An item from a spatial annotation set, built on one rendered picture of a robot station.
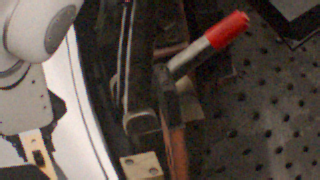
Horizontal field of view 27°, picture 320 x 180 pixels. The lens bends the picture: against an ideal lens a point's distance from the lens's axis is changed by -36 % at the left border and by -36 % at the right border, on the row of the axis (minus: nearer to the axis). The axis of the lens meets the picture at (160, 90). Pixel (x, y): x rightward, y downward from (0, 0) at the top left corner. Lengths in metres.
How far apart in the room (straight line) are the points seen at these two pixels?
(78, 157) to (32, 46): 0.30
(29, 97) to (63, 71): 0.21
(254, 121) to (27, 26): 0.73
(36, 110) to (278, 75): 0.64
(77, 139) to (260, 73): 0.51
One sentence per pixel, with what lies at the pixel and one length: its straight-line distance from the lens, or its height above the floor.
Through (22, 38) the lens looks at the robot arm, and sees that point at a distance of 0.68.
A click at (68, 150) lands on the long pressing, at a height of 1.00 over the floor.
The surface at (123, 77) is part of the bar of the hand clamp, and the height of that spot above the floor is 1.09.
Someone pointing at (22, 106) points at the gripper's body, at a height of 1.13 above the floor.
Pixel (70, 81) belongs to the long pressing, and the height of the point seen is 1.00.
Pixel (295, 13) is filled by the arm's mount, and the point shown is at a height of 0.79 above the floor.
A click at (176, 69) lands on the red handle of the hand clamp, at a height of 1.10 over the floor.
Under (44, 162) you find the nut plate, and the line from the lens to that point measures 0.94.
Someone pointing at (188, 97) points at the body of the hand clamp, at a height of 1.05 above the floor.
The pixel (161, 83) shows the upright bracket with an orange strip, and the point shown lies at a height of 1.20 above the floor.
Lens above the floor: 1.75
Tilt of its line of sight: 49 degrees down
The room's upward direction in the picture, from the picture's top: 9 degrees counter-clockwise
